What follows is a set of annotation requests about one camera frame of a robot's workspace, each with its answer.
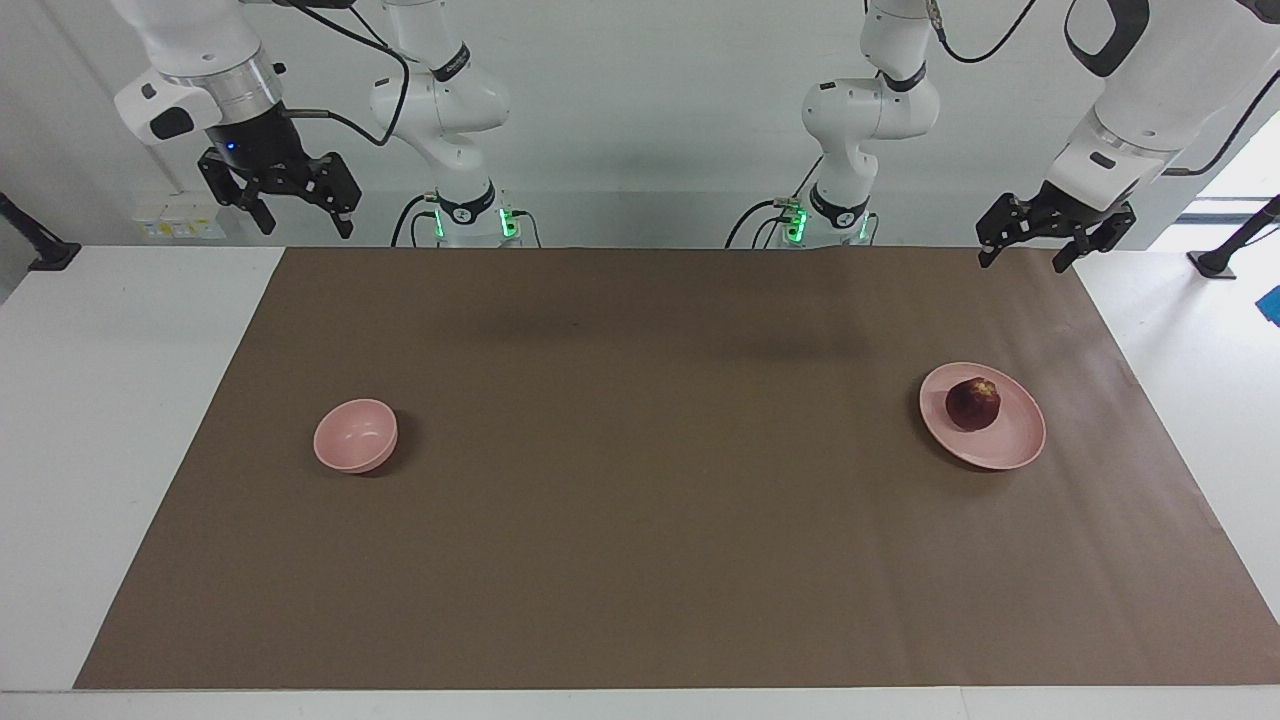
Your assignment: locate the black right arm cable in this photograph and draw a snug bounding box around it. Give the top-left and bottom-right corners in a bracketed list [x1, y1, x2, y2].
[240, 0, 413, 148]

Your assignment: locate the pink bowl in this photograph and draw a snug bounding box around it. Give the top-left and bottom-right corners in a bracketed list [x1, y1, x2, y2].
[313, 399, 399, 474]

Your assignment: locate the dark red apple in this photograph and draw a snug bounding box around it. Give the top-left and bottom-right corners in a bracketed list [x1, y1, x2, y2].
[945, 377, 1002, 433]

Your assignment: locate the white wall socket strip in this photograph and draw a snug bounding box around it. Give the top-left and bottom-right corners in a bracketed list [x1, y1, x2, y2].
[133, 193, 227, 241]

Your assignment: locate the black right base cable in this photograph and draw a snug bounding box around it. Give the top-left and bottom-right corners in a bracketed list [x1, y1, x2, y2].
[392, 195, 439, 248]

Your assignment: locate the brown table mat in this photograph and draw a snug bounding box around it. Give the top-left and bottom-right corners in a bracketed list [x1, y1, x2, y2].
[73, 247, 1280, 691]

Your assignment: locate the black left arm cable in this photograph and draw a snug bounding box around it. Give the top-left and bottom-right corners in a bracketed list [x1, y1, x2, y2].
[925, 0, 1280, 179]

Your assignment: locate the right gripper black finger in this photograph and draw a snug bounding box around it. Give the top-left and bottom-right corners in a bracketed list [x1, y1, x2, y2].
[198, 150, 277, 237]
[300, 152, 363, 239]

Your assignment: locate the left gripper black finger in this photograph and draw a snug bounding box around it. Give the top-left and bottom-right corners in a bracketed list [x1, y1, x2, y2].
[1052, 205, 1138, 274]
[977, 193, 1041, 269]

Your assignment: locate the black base cable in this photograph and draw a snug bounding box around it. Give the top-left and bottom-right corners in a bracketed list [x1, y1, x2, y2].
[727, 155, 826, 248]
[392, 195, 439, 248]

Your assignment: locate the black left base cable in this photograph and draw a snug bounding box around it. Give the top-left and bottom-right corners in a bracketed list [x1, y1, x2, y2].
[727, 155, 826, 248]

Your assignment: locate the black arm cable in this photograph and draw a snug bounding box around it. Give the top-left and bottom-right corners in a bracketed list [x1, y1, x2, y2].
[925, 0, 1280, 179]
[240, 0, 413, 148]

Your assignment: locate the pink plate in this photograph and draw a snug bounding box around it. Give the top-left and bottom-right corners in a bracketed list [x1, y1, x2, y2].
[919, 362, 1047, 471]

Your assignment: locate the black clamp stand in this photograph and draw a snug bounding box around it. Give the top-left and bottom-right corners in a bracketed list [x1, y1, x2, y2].
[1187, 195, 1280, 280]
[0, 192, 82, 272]

